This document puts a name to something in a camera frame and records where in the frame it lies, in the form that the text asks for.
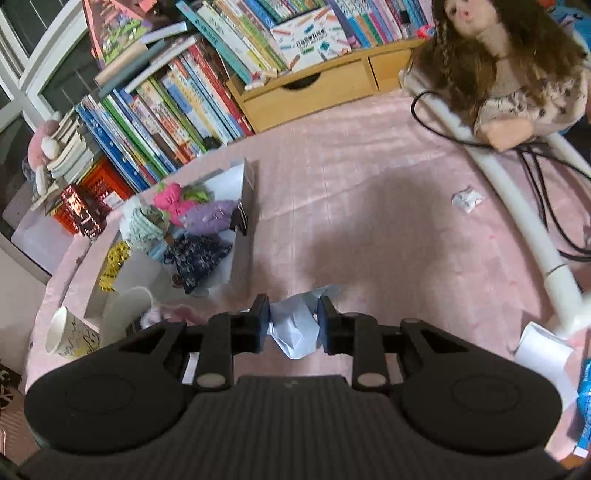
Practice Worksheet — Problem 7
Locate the green gingham scrunchie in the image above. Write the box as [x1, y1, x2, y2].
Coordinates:
[119, 203, 171, 252]

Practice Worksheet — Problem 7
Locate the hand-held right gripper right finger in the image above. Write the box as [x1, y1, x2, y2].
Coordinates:
[318, 295, 472, 391]

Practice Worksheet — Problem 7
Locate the white board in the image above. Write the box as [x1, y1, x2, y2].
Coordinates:
[9, 198, 77, 278]

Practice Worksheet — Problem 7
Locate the brown haired doll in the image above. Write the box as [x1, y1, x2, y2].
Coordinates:
[411, 0, 589, 151]

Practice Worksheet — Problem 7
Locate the black patterned cloth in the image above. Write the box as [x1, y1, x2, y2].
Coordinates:
[0, 364, 24, 411]

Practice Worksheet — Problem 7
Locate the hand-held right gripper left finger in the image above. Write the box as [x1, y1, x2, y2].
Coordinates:
[117, 294, 271, 393]

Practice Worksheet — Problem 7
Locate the green flat hardcover book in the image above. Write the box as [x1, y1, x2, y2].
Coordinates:
[95, 23, 199, 100]

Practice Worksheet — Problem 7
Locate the row of slim paperbacks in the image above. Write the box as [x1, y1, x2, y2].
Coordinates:
[178, 0, 432, 86]

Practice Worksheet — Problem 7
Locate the row of tall children's books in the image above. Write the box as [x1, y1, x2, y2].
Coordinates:
[76, 39, 257, 195]

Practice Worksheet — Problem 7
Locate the pink scrunchie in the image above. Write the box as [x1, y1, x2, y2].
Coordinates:
[153, 182, 197, 227]

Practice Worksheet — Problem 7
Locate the crumpled white paper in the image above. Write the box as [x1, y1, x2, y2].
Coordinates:
[451, 185, 485, 214]

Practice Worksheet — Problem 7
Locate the white shallow cardboard tray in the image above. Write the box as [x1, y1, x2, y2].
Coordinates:
[83, 158, 257, 319]

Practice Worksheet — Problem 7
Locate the blue cat plush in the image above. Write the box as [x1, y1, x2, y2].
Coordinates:
[551, 0, 591, 28]

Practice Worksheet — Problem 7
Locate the yellow crochet scrunchie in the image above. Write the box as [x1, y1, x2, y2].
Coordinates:
[98, 241, 131, 292]

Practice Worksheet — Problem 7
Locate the yellow patterned paper cup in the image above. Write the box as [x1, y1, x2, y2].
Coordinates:
[45, 305, 101, 361]

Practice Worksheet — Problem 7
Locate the purple fabric scrunchie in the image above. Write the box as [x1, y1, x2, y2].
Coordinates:
[184, 200, 237, 236]

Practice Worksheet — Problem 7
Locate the pink plush rabbit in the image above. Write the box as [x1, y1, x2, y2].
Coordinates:
[25, 111, 63, 195]

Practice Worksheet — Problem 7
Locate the pencil print box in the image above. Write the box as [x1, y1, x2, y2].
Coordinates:
[269, 6, 354, 73]

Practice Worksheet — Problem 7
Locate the blue plastic packet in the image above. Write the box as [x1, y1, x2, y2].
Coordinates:
[573, 355, 591, 462]

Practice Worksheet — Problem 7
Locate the wooden drawer organizer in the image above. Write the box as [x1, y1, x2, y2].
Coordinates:
[226, 39, 426, 134]

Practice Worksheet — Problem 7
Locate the white window frame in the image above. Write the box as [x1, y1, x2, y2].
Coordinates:
[0, 0, 88, 121]

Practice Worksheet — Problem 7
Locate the black cable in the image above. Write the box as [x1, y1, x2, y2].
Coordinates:
[412, 90, 591, 259]

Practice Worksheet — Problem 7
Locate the red plastic crate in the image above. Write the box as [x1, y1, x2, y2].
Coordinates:
[81, 157, 139, 213]
[51, 203, 109, 236]

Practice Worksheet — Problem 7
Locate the light blue paper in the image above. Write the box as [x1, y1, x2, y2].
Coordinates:
[267, 284, 345, 360]

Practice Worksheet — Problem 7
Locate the stack of grey books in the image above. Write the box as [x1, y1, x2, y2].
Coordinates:
[46, 108, 105, 185]

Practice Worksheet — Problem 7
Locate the dark blue patterned pouch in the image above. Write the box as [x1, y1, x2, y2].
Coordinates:
[163, 234, 233, 295]

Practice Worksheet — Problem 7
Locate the white paper roll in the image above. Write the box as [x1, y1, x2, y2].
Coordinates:
[514, 323, 578, 409]

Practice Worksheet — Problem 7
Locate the white tube stand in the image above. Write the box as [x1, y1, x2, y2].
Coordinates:
[399, 69, 591, 340]

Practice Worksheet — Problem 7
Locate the pink quilted tablecloth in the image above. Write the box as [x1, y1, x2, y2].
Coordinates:
[23, 88, 591, 480]

